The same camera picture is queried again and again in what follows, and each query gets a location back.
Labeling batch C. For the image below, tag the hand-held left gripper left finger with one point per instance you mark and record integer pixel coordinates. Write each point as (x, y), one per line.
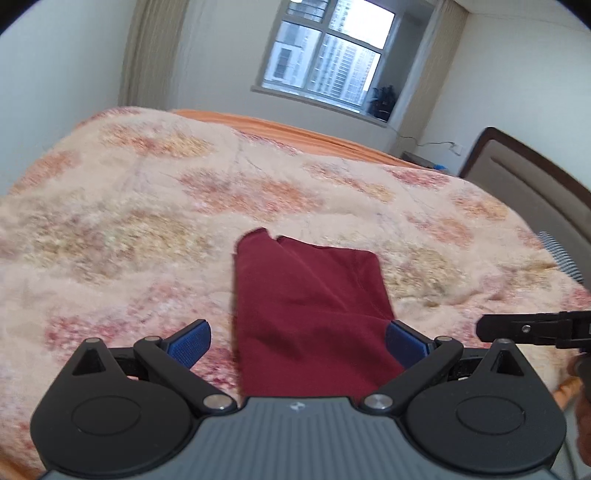
(191, 341)

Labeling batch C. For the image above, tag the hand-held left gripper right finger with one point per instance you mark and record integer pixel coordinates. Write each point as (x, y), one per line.
(406, 344)

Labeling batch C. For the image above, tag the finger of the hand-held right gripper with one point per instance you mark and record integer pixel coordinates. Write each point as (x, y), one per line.
(508, 327)

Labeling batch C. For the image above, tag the dark red long-sleeve sweater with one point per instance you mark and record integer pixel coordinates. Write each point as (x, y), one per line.
(304, 314)

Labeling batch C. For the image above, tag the person's right hand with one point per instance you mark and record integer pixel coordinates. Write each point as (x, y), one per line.
(584, 415)

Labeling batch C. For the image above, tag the black white patterned pillow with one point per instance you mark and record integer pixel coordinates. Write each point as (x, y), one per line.
(561, 256)

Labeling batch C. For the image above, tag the floral beige blanket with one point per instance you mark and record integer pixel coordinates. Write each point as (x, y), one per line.
(138, 230)

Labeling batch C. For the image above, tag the brown padded headboard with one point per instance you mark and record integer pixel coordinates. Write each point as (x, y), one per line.
(521, 184)

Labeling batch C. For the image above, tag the bedside table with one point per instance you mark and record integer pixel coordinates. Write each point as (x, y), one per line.
(418, 159)

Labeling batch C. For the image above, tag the orange bed sheet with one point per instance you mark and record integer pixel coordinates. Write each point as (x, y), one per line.
(300, 131)

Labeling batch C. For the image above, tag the black backpack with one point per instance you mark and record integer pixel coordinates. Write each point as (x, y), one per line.
(383, 104)

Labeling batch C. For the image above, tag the beige curtain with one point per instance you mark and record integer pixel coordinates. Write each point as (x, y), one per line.
(152, 55)
(434, 78)

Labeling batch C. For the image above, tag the window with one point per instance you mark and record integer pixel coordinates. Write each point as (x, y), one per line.
(332, 50)

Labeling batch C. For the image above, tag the white wall socket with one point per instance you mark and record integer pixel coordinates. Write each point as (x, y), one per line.
(458, 148)

